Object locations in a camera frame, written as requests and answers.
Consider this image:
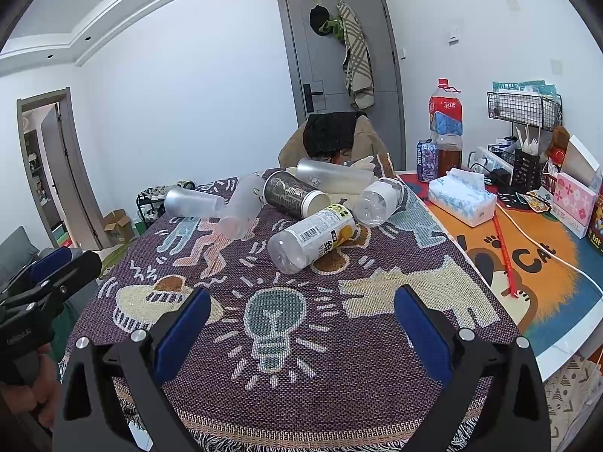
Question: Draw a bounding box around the frosted cup with cartoon print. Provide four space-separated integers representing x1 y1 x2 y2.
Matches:
218 174 265 240

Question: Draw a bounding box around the frosted clear plastic cup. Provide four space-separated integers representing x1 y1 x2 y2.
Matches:
164 187 226 218

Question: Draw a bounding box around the clear cup with barcode label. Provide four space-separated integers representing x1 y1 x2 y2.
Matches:
267 204 356 275

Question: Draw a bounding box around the clear cup with white label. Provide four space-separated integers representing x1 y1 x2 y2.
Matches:
353 177 405 228

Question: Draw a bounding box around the long frosted plastic cup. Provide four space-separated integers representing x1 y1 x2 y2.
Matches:
296 158 375 194

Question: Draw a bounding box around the dark patterned cup white rim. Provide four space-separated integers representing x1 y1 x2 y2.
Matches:
263 170 330 219

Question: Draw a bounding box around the person's hand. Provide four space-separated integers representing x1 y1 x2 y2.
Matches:
1 344 60 429

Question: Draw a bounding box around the grey sofa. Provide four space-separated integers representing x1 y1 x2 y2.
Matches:
0 226 39 287

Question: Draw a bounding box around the red ruler stick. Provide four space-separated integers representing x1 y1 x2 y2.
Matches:
493 214 518 299

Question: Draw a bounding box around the cardboard box on floor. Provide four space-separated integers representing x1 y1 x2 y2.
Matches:
103 209 134 245

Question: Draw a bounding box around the orange cat desk mat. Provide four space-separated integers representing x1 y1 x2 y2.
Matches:
401 171 602 379

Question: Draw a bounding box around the purple patterned woven tablecloth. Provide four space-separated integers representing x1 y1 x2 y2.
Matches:
73 190 518 451

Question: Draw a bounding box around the white blue tissue pack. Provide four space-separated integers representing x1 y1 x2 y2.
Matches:
428 167 497 228

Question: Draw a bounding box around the pink floral tissue box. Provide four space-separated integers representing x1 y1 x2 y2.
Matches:
551 173 598 239

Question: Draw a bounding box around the black mesh pen holder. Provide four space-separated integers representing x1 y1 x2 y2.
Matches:
511 149 541 194

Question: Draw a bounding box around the white power strip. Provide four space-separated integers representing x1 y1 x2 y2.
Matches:
474 146 513 174

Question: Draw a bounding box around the blue drink can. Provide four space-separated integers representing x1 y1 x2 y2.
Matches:
416 139 438 183

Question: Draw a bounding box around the brown plush toy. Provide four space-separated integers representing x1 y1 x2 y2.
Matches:
546 125 570 166

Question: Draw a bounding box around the large red label drink bottle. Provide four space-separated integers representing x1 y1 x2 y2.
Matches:
429 78 463 177

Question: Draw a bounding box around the tan chair with black jacket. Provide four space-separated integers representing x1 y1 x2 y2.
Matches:
278 111 395 177

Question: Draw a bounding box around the plaid scarf on door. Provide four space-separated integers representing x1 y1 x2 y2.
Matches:
337 0 375 110

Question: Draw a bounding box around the grey door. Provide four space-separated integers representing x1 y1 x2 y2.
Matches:
277 0 407 168

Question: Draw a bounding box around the black hat on door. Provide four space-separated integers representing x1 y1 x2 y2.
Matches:
310 4 332 36

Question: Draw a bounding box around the white cable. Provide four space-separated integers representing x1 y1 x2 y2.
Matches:
493 201 603 302

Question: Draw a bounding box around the black wire rack shelf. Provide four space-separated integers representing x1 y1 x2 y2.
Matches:
488 91 563 131

